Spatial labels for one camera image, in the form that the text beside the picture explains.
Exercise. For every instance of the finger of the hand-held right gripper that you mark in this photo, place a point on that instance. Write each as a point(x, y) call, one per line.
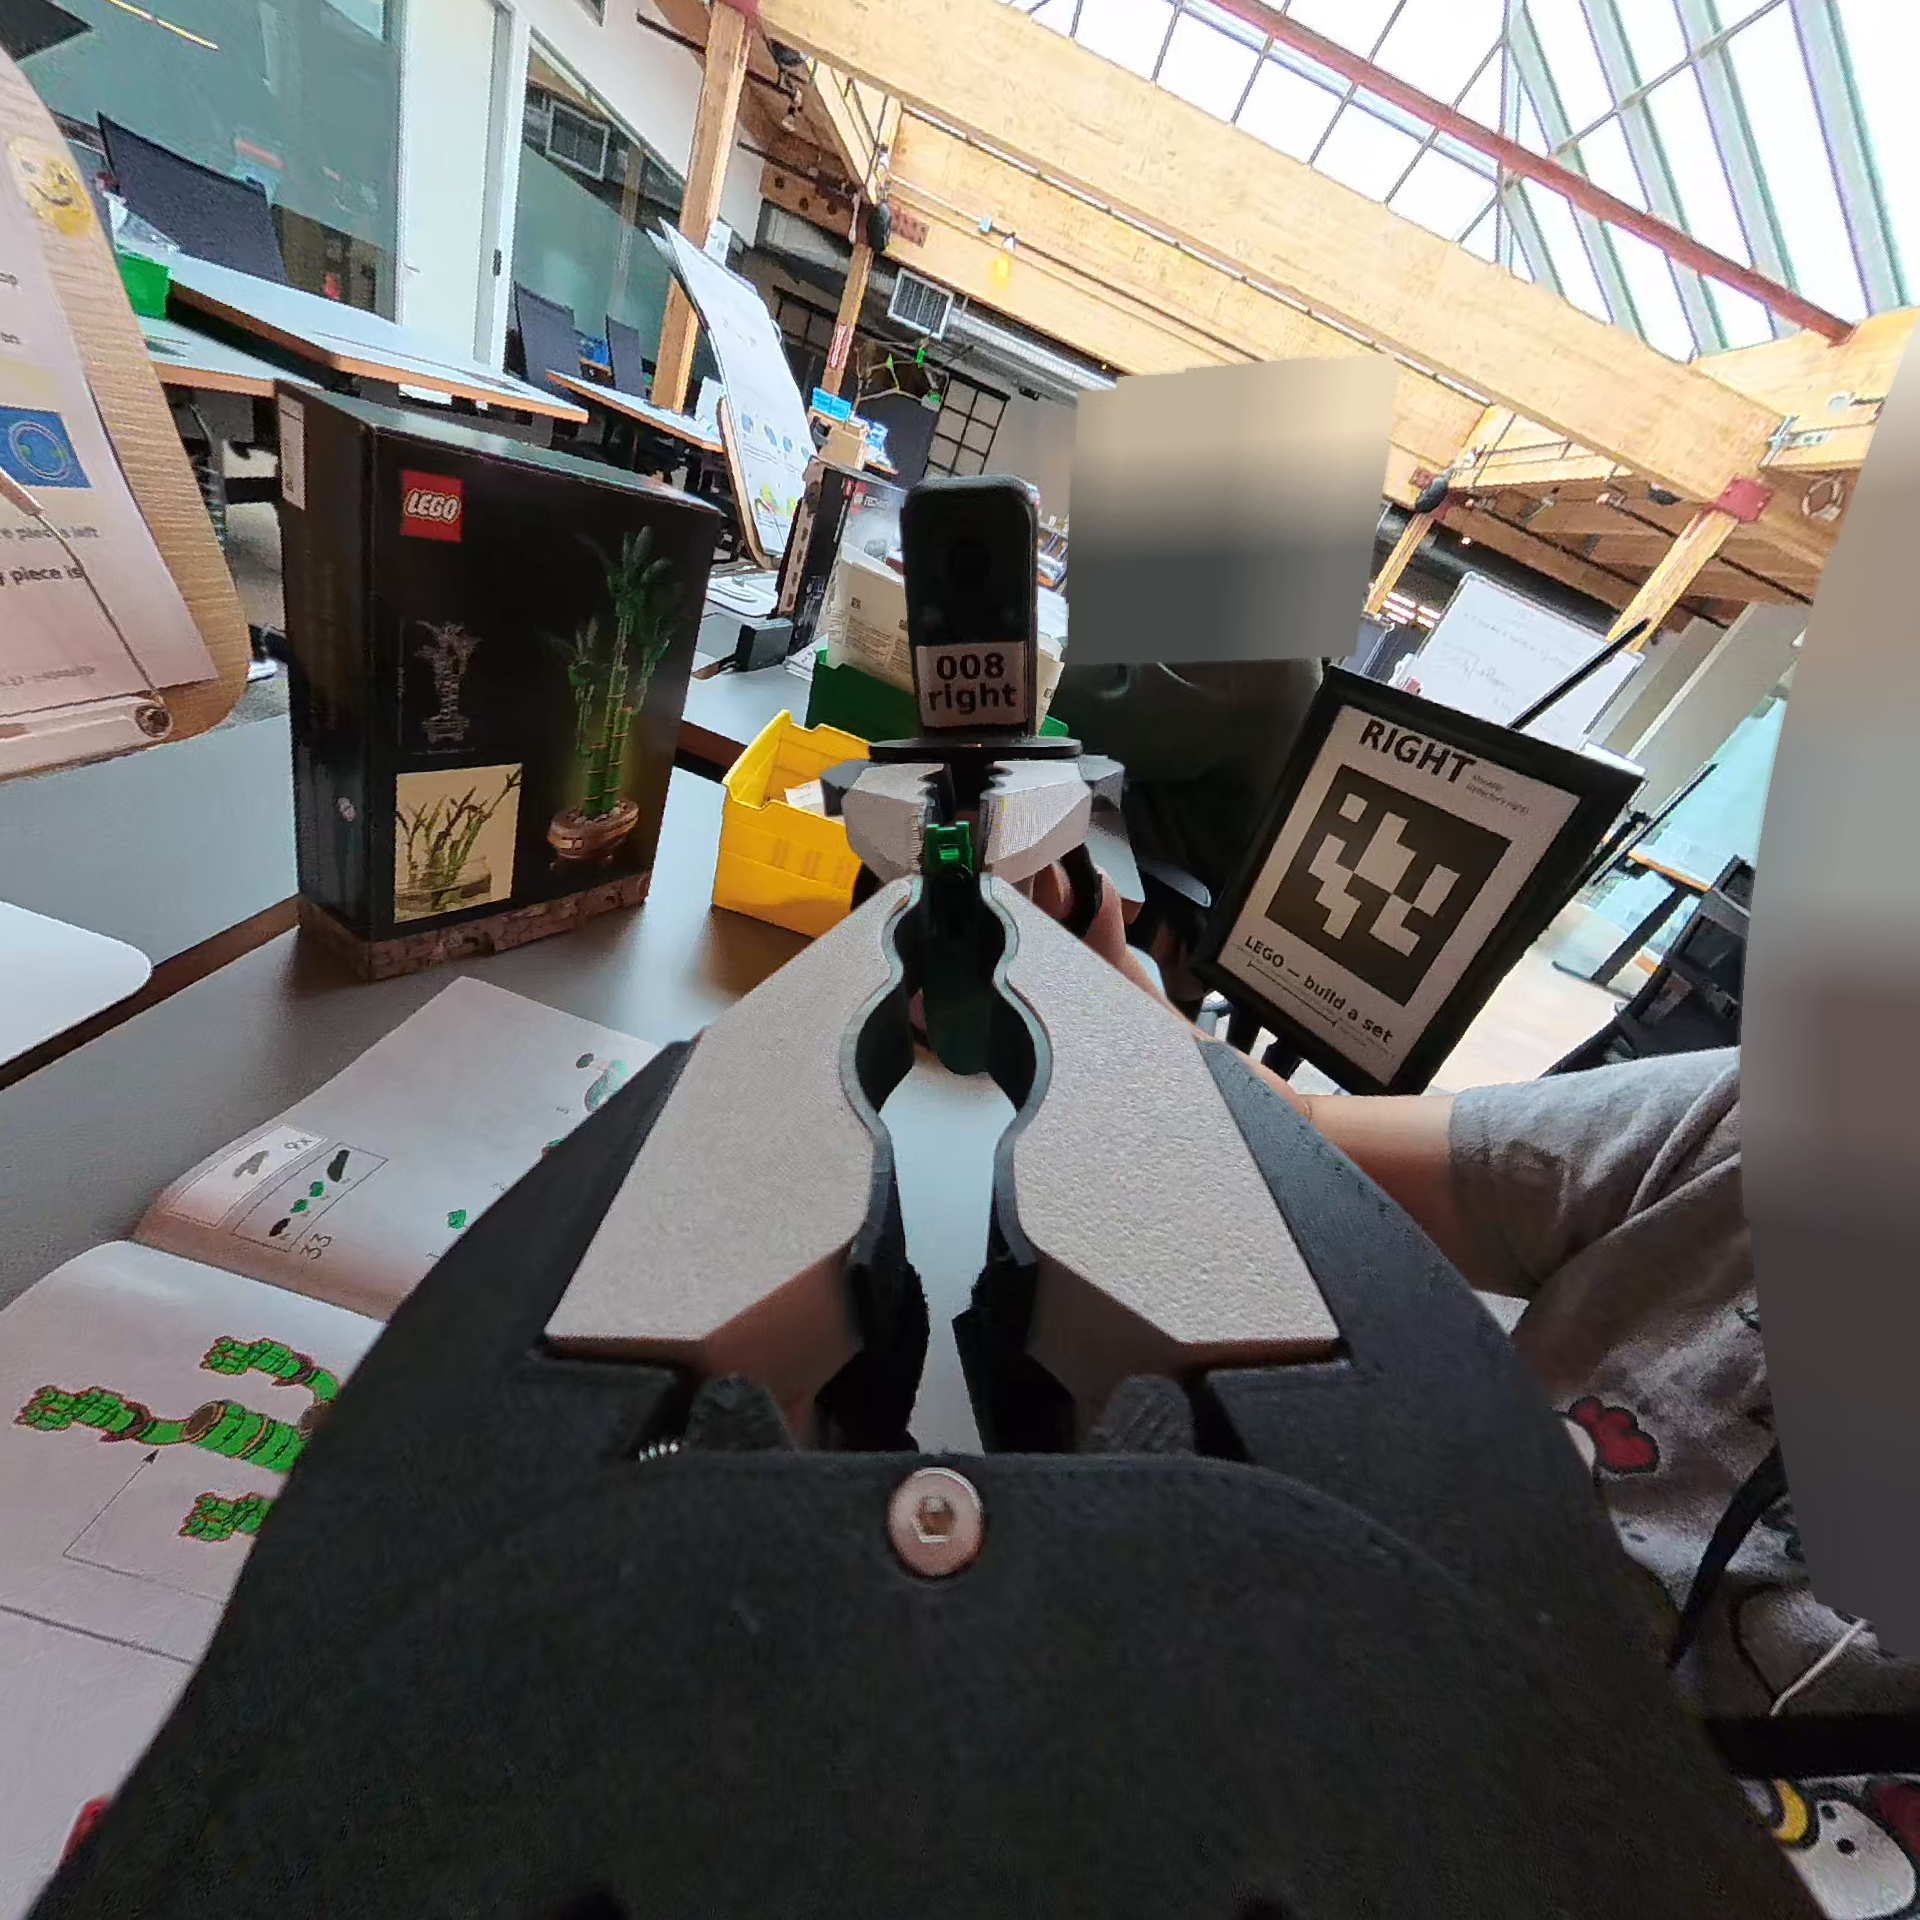
point(1035, 819)
point(886, 819)

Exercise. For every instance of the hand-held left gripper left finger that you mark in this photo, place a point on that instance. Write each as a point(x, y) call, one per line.
point(721, 1200)

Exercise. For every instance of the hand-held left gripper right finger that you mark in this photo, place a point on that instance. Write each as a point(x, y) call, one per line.
point(1155, 1200)

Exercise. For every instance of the dark green lego leaf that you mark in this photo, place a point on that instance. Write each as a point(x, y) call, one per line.
point(961, 973)

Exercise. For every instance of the black toy set box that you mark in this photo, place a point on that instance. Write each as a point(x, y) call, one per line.
point(833, 539)

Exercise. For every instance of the lego instruction booklet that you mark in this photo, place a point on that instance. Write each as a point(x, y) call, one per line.
point(450, 1140)

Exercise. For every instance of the black lego set box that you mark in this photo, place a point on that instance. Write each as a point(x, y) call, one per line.
point(480, 674)

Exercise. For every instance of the person's right hand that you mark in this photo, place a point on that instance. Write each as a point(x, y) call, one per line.
point(1124, 948)

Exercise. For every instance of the yellow plastic bin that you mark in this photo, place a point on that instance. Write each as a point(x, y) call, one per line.
point(779, 840)

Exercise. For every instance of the white paper bags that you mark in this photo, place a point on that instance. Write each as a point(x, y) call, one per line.
point(870, 616)

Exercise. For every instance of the green plastic bin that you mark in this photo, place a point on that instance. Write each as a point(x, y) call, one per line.
point(856, 704)

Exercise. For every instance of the small black device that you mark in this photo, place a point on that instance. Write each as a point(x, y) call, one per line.
point(763, 645)

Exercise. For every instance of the curved instruction sheet stand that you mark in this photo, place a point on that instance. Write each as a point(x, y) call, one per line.
point(743, 375)

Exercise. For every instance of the framed marker sign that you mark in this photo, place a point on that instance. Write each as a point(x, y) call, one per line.
point(1395, 885)

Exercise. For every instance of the black office chair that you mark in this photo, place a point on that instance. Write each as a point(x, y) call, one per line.
point(547, 339)
point(195, 201)
point(627, 357)

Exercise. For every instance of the person's grey printed shirt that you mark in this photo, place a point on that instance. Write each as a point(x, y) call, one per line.
point(1620, 1275)

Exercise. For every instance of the whiteboard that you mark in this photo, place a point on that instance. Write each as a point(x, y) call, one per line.
point(1506, 651)

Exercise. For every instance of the wood-edged office desk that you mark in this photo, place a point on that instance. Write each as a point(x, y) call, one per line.
point(376, 353)

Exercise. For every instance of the wooden document stand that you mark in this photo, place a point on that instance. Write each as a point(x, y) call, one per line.
point(180, 493)

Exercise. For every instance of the small green container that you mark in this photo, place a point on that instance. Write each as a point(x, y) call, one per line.
point(145, 284)

